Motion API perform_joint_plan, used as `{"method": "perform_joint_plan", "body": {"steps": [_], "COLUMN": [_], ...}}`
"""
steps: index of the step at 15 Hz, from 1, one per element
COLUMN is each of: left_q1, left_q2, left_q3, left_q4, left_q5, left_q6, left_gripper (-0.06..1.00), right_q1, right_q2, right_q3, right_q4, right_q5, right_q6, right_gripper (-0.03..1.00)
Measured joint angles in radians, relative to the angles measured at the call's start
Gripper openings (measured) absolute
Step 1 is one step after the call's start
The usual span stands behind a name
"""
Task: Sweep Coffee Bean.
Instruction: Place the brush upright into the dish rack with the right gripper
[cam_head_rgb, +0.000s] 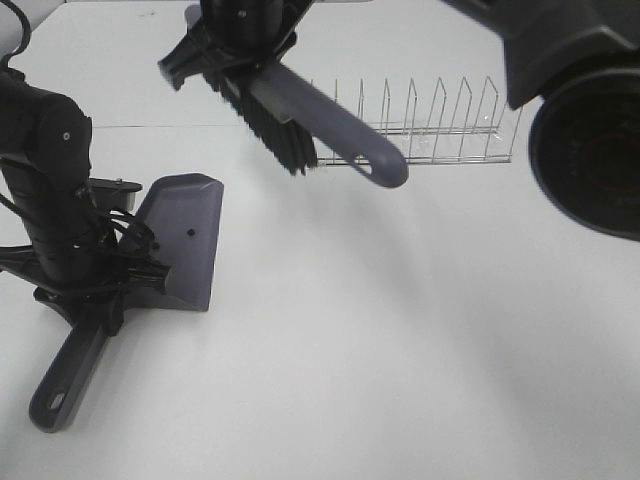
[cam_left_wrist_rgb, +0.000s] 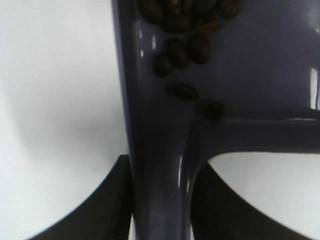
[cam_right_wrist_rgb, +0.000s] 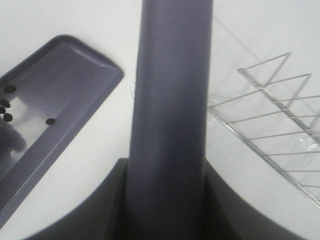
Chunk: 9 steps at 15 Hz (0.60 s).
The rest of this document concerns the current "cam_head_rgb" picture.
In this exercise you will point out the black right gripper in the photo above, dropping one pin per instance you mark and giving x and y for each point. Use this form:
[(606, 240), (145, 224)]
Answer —
[(232, 35)]

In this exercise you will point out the purple plastic dustpan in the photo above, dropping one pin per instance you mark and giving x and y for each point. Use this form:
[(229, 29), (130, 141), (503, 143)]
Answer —
[(183, 211)]

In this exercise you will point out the purple brush black bristles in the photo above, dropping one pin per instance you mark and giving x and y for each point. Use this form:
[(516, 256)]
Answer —
[(285, 112)]

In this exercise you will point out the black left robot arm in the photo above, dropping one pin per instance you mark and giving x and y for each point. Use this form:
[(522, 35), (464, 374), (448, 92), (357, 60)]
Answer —
[(45, 142)]

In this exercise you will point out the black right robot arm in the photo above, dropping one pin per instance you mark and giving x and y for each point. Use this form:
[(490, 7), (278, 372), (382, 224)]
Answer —
[(580, 57)]

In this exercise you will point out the pile of coffee beans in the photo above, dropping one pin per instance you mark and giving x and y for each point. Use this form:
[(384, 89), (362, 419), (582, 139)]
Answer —
[(172, 240)]

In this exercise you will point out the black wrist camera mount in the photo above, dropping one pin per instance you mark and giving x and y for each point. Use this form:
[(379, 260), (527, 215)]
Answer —
[(114, 194)]

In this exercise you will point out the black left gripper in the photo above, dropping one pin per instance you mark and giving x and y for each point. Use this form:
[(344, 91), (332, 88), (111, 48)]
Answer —
[(73, 274)]

